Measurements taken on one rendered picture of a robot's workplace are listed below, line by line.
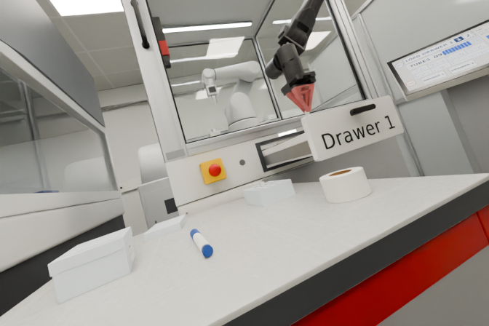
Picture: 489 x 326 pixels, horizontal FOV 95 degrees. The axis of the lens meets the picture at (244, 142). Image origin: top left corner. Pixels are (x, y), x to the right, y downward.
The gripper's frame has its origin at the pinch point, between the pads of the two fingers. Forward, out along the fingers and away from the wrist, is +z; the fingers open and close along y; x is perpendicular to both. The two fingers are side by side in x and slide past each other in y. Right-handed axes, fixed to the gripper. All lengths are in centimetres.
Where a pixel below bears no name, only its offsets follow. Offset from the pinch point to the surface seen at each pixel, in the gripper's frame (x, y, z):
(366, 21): -174, 104, -89
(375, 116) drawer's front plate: -12.1, -10.2, 8.0
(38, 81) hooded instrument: 75, 34, -39
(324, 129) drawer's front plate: 4.8, -10.6, 7.6
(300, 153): 7.6, -2.0, 11.3
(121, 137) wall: 109, 350, -94
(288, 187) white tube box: 16.8, -7.3, 17.7
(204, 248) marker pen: 38.6, -25.0, 18.1
